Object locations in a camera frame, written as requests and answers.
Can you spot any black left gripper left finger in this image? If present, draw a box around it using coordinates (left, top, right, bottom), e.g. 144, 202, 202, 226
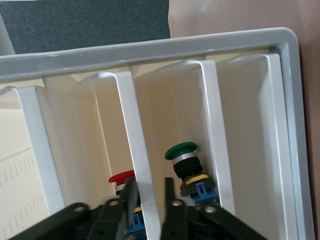
9, 176, 139, 240

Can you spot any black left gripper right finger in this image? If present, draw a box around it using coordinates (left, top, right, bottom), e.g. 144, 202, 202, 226
159, 177, 271, 240

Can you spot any red mushroom push button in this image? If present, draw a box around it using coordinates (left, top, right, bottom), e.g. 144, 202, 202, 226
108, 169, 146, 237

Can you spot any green mushroom push button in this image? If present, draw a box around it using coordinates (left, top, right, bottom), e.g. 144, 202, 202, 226
164, 141, 222, 209

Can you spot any white drawer cabinet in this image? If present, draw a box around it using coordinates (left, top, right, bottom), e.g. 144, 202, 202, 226
0, 26, 316, 240

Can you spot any brown table cover sheet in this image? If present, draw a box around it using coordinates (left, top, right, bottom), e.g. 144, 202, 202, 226
168, 0, 320, 240

